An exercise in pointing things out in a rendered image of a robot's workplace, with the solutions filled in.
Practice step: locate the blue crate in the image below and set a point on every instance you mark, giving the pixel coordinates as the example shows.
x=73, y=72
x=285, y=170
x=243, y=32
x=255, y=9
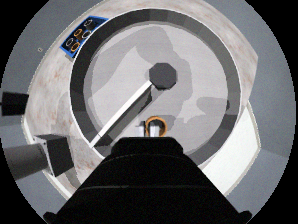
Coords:
x=97, y=21

